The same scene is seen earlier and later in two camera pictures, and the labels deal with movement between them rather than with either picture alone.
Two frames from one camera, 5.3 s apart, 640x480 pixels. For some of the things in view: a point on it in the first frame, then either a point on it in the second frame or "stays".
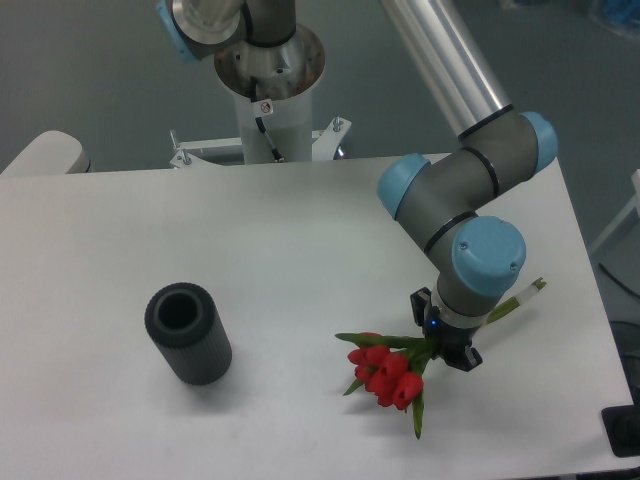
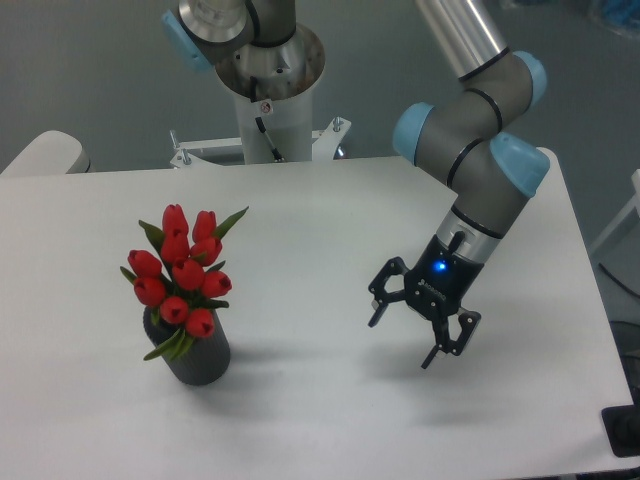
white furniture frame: [633, 205] stays
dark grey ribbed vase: [184, 321] stays
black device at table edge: [622, 426] stays
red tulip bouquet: [391, 368] → [181, 284]
